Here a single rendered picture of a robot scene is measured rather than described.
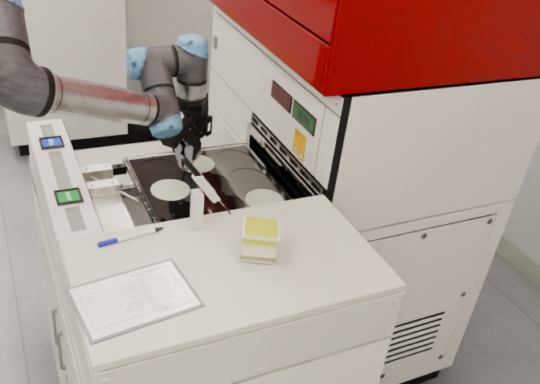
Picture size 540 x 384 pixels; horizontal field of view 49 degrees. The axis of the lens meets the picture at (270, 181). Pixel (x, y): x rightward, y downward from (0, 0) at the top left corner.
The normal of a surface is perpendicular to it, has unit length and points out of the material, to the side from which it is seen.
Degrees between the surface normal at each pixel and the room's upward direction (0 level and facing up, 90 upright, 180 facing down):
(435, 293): 90
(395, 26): 90
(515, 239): 90
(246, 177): 0
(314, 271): 0
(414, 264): 90
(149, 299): 0
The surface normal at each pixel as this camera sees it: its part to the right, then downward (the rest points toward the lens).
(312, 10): -0.90, 0.14
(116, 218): 0.11, -0.85
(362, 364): 0.42, 0.51
